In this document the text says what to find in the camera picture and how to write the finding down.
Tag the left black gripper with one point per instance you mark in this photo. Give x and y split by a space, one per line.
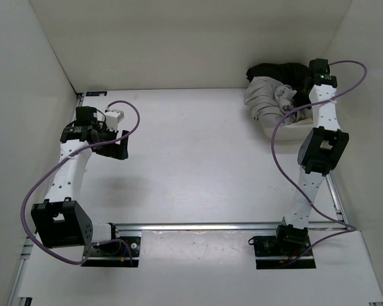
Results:
115 150

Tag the grey trousers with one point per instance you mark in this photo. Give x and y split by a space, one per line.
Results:
269 100

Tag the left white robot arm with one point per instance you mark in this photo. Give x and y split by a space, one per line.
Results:
60 221

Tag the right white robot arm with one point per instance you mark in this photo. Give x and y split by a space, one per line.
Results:
318 155

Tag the beige trousers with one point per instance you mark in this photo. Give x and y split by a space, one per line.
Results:
308 121

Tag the black trousers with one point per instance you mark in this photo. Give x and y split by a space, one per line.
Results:
291 74

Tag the black label sticker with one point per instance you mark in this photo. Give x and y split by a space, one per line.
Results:
96 93

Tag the white laundry basket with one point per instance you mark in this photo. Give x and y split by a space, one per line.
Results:
290 130

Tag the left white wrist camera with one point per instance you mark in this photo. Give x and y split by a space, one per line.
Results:
113 118

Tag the left aluminium rail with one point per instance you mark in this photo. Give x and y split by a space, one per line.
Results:
80 98

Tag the aluminium rail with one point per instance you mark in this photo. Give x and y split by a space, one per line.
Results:
340 213
125 229
80 98

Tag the front aluminium rail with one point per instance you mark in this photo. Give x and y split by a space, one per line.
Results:
125 229

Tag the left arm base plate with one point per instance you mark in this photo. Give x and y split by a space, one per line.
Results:
115 254

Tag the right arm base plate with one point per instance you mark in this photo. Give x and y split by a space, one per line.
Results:
272 254

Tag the right aluminium rail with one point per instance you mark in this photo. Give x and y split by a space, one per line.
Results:
340 213

